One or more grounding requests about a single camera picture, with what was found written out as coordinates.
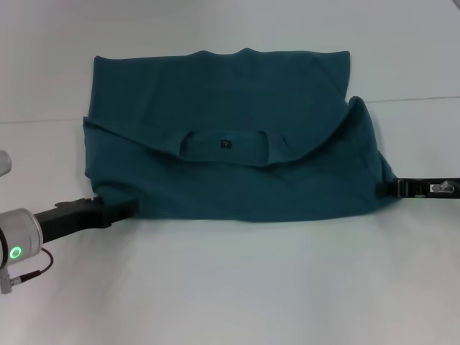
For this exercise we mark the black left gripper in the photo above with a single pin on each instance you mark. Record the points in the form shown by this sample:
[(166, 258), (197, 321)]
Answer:
[(68, 219)]

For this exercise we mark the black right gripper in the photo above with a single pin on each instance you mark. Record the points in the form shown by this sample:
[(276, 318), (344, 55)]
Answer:
[(427, 187)]

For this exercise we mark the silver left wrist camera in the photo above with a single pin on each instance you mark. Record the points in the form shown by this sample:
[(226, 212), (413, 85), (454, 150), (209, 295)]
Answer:
[(4, 163)]

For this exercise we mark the teal t-shirt with FREE print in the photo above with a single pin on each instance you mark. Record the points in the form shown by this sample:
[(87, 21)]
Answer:
[(233, 108)]

